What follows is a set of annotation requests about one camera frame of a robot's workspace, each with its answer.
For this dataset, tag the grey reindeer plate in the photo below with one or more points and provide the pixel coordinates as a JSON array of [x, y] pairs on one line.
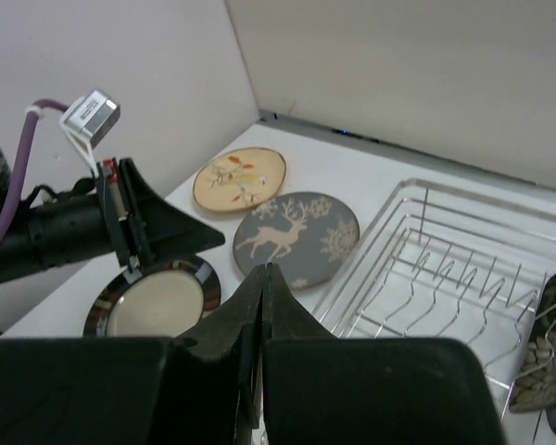
[[308, 235]]

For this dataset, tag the black square floral plate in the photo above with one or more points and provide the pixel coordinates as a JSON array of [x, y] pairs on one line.
[[535, 386]]

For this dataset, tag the striped rim cream plate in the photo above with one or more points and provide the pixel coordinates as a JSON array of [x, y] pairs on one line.
[[163, 301]]

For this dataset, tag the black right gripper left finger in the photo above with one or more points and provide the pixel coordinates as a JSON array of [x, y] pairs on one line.
[[214, 393]]

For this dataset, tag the wire dish rack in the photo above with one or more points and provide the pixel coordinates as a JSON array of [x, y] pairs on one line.
[[441, 261]]

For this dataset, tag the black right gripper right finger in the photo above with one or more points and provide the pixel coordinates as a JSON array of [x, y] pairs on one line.
[[301, 369]]

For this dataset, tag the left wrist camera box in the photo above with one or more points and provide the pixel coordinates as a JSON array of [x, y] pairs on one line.
[[88, 120]]

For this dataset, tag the beige bird pattern plate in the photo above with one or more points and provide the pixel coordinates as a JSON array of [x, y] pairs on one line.
[[239, 180]]

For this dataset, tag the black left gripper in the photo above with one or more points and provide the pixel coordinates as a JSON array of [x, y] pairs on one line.
[[75, 230]]

